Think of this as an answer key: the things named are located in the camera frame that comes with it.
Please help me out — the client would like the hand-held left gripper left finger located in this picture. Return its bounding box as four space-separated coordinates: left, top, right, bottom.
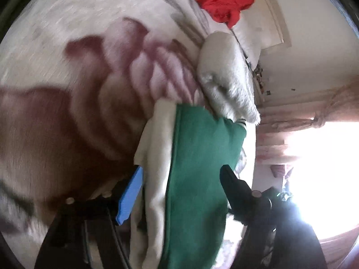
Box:
34 165 144 269

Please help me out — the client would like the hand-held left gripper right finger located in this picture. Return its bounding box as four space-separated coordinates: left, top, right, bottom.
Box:
219 165 328 269

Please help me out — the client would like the green and cream varsity jacket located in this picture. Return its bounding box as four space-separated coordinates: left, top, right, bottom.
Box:
133 99 248 269

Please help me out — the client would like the maroon garment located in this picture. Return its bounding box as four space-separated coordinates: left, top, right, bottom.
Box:
270 165 294 178

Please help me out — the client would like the tied pink curtain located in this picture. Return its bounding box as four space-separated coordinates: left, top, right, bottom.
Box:
256 85 359 175

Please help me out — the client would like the white nightstand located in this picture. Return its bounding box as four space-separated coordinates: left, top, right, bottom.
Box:
252 62 271 97

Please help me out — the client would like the folded fluffy white blanket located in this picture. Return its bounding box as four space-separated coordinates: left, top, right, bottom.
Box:
196 31 261 125

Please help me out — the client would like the white pillow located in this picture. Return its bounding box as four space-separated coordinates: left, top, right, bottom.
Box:
232 20 285 68

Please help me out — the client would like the cream bed headboard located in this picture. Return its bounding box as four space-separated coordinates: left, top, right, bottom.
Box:
254 0 293 49

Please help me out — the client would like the floral purple bed sheet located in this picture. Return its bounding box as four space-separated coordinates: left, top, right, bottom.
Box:
0 0 261 269

